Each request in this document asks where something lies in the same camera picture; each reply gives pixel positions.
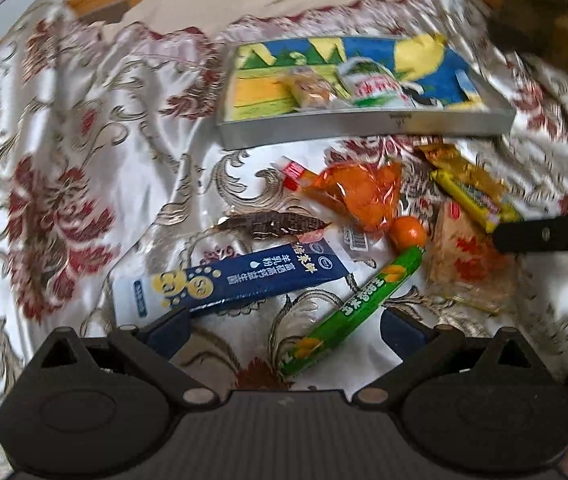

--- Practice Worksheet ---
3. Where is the orange pastry packet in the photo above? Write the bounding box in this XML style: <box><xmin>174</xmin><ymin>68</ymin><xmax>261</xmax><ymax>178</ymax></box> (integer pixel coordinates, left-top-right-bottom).
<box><xmin>284</xmin><ymin>67</ymin><xmax>345</xmax><ymax>111</ymax></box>

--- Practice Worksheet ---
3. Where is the yellow snack bar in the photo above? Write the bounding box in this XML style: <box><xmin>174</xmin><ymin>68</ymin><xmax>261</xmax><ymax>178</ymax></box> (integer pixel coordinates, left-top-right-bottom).
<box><xmin>429</xmin><ymin>168</ymin><xmax>523</xmax><ymax>234</ymax></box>

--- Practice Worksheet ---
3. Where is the green sausage stick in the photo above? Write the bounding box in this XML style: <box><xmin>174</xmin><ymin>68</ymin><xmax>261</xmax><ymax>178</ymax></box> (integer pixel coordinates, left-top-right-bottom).
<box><xmin>278</xmin><ymin>245</ymin><xmax>425</xmax><ymax>380</ymax></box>

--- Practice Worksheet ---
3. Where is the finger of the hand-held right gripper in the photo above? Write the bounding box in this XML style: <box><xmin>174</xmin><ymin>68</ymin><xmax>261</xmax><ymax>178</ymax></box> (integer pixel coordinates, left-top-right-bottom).
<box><xmin>493</xmin><ymin>208</ymin><xmax>568</xmax><ymax>256</ymax></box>

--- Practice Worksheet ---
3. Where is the beige sheet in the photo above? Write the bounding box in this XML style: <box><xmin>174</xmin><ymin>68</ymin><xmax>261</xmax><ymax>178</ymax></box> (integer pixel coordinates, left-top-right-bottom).
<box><xmin>72</xmin><ymin>0</ymin><xmax>417</xmax><ymax>38</ymax></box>

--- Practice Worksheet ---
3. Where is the floral satin blanket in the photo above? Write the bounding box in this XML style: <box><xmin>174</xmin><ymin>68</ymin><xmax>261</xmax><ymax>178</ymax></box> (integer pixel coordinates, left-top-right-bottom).
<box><xmin>0</xmin><ymin>0</ymin><xmax>568</xmax><ymax>480</ymax></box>

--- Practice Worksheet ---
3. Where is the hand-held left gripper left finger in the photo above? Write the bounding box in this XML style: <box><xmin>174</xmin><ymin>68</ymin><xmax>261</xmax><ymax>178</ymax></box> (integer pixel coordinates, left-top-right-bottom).
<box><xmin>38</xmin><ymin>306</ymin><xmax>221</xmax><ymax>409</ymax></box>

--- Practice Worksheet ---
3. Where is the gold foil snack packet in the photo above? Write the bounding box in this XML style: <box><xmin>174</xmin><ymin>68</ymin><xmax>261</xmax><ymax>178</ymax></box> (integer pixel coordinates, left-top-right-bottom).
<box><xmin>415</xmin><ymin>142</ymin><xmax>508</xmax><ymax>202</ymax></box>

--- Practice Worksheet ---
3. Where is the green white red packet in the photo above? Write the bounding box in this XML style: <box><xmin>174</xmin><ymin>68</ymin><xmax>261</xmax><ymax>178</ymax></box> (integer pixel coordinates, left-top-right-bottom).
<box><xmin>338</xmin><ymin>57</ymin><xmax>417</xmax><ymax>109</ymax></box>

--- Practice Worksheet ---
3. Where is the small red white packet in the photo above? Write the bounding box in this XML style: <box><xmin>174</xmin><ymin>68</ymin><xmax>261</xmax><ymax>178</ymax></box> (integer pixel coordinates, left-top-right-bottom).
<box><xmin>276</xmin><ymin>157</ymin><xmax>315</xmax><ymax>192</ymax></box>

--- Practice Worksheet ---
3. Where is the small orange fruit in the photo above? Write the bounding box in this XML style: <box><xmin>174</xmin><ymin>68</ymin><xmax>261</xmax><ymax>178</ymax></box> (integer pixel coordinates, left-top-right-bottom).
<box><xmin>389</xmin><ymin>215</ymin><xmax>430</xmax><ymax>252</ymax></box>

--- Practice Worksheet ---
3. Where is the blue stick packet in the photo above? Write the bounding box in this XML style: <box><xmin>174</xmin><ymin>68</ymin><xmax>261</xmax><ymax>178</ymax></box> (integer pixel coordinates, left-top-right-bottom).
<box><xmin>114</xmin><ymin>233</ymin><xmax>353</xmax><ymax>324</ymax></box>

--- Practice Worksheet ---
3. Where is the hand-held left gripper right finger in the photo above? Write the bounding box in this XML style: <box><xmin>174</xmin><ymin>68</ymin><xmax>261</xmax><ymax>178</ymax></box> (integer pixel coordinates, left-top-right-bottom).
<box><xmin>350</xmin><ymin>306</ymin><xmax>538</xmax><ymax>408</ymax></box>

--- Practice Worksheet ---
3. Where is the dark brown snack packet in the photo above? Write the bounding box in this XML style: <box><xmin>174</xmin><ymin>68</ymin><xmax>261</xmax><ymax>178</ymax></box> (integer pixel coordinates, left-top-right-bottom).
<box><xmin>213</xmin><ymin>209</ymin><xmax>333</xmax><ymax>241</ymax></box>

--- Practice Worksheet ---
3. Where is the grey box with colourful lining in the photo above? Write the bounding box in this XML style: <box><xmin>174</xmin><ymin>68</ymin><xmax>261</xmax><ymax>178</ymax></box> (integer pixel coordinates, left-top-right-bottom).
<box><xmin>216</xmin><ymin>34</ymin><xmax>517</xmax><ymax>151</ymax></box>

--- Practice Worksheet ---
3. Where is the clear cracker packet red print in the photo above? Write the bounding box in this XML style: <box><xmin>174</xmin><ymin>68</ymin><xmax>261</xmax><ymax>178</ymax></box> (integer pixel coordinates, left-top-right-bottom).
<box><xmin>426</xmin><ymin>200</ymin><xmax>521</xmax><ymax>312</ymax></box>

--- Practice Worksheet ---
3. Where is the orange transparent snack bag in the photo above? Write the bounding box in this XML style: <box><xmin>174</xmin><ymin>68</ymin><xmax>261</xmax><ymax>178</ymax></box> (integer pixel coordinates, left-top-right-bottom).
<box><xmin>303</xmin><ymin>157</ymin><xmax>405</xmax><ymax>234</ymax></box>

